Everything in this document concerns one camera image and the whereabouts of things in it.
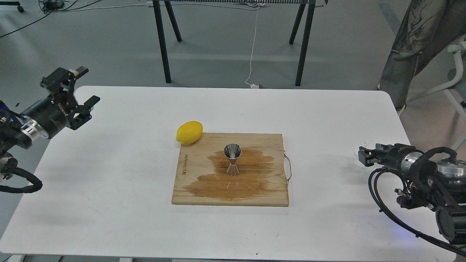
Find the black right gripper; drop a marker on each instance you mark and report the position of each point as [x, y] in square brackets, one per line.
[398, 156]

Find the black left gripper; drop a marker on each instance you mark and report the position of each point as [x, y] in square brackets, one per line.
[60, 108]

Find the steel jigger measuring cup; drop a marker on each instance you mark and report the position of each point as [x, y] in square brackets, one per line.
[232, 152]

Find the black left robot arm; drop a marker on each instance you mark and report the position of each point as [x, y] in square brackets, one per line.
[15, 132]

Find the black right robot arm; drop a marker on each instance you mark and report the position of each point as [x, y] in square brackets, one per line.
[434, 179]

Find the yellow lemon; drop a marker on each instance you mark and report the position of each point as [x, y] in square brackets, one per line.
[189, 132]

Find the person in grey trousers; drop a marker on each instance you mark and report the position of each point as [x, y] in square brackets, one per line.
[427, 28]

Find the white chair frame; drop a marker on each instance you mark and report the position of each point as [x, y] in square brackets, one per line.
[453, 89]

